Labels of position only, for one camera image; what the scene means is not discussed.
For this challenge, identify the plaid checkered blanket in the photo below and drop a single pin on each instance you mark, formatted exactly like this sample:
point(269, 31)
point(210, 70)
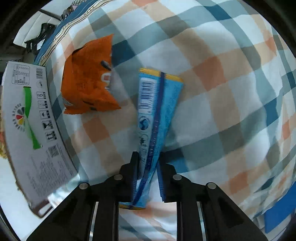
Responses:
point(234, 123)

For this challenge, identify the blue long snack packet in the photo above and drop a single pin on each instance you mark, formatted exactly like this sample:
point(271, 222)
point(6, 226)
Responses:
point(157, 99)

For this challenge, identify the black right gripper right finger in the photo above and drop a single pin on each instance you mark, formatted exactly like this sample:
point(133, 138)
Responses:
point(204, 212)

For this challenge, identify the orange snack bag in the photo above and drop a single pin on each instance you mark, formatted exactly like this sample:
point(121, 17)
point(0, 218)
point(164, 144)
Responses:
point(86, 78)

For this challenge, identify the cardboard box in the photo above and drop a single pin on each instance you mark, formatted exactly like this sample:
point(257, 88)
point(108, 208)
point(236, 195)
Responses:
point(33, 143)

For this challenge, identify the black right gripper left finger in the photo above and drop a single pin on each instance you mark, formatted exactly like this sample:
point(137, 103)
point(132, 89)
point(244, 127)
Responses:
point(90, 212)

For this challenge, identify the white padded chair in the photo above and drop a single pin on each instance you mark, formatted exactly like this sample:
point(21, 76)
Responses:
point(36, 30)

